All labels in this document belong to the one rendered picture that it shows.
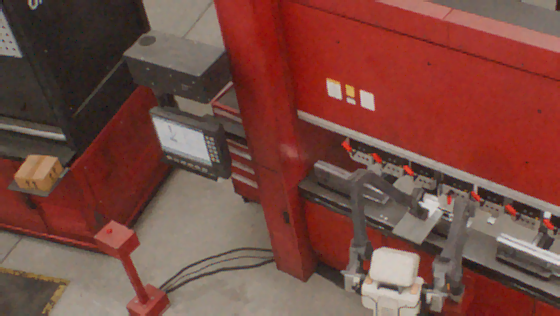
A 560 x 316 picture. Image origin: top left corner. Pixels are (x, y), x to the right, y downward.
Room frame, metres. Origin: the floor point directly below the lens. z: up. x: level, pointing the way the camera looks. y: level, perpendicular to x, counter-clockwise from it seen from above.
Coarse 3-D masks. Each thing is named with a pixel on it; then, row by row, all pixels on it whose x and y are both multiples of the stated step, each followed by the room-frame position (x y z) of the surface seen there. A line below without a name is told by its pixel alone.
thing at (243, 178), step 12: (228, 96) 4.23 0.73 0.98; (216, 108) 4.13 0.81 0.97; (228, 108) 4.08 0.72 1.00; (228, 120) 4.08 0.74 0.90; (240, 120) 3.99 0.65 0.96; (228, 144) 4.13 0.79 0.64; (240, 144) 4.03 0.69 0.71; (240, 156) 4.07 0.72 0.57; (240, 168) 4.07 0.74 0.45; (252, 168) 4.02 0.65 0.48; (240, 180) 4.09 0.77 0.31; (252, 180) 4.03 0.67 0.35; (240, 192) 4.13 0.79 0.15; (252, 192) 4.05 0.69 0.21
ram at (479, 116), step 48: (288, 0) 3.45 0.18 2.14; (288, 48) 3.48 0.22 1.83; (336, 48) 3.28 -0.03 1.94; (384, 48) 3.10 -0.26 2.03; (432, 48) 2.93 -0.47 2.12; (384, 96) 3.11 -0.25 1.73; (432, 96) 2.93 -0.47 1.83; (480, 96) 2.78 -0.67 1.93; (528, 96) 2.63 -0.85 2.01; (432, 144) 2.93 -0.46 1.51; (480, 144) 2.77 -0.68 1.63; (528, 144) 2.62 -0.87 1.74; (528, 192) 2.60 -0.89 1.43
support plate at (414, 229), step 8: (408, 216) 2.92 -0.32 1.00; (432, 216) 2.90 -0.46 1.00; (440, 216) 2.90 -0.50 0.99; (400, 224) 2.87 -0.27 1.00; (408, 224) 2.86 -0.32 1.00; (416, 224) 2.86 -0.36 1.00; (424, 224) 2.85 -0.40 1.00; (432, 224) 2.84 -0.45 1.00; (392, 232) 2.82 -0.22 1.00; (400, 232) 2.81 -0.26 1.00; (408, 232) 2.80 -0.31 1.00; (416, 232) 2.80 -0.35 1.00; (424, 232) 2.79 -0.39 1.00; (416, 240) 2.74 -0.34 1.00
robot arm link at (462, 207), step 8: (456, 200) 2.66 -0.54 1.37; (464, 200) 2.64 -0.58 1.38; (456, 208) 2.62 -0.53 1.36; (464, 208) 2.61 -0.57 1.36; (456, 216) 2.57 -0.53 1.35; (464, 216) 2.59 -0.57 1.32; (456, 224) 2.53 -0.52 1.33; (456, 232) 2.49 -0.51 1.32; (448, 240) 2.46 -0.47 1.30; (456, 240) 2.46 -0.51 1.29; (448, 248) 2.42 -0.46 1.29; (440, 256) 2.39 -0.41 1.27; (448, 256) 2.38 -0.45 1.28; (448, 264) 2.33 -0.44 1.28; (432, 272) 2.33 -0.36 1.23; (448, 272) 2.30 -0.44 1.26
